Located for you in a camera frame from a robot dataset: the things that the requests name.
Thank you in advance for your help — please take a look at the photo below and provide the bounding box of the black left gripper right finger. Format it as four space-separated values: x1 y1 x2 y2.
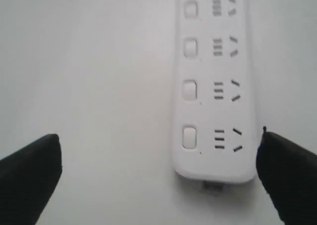
256 126 317 225

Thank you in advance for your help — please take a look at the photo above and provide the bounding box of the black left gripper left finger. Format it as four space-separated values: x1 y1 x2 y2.
0 134 62 225

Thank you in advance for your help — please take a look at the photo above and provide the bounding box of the white five-outlet power strip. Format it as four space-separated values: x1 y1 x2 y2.
171 0 260 184

